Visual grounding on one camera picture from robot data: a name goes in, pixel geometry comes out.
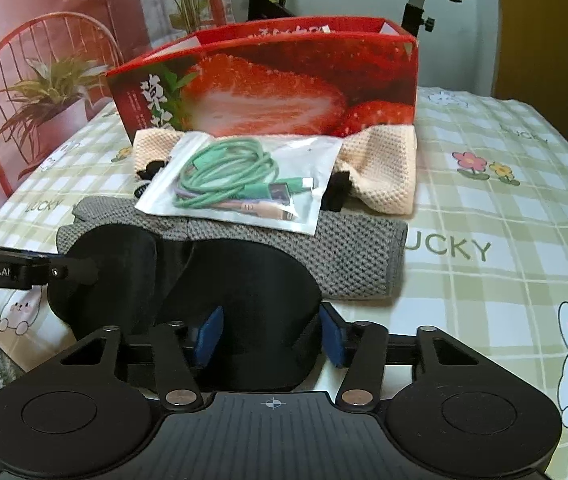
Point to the yellow wooden door panel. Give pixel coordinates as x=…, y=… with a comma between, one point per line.
x=549, y=35

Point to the peach waffle towel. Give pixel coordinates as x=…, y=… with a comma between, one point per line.
x=384, y=170

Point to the grey waffle towel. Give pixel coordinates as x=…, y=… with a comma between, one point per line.
x=354, y=255

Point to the green checked rabbit tablecloth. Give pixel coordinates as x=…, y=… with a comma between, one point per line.
x=489, y=210

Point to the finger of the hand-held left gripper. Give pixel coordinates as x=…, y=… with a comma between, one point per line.
x=73, y=268

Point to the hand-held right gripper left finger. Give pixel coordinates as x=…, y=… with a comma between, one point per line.
x=211, y=340

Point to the red strawberry print box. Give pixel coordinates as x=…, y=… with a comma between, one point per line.
x=274, y=85

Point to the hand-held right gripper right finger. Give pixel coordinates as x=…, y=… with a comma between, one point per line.
x=334, y=342

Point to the black eye mask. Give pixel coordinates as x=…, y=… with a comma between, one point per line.
x=244, y=290

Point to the black white-striped sock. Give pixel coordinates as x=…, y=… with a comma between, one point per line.
x=336, y=192
x=148, y=177

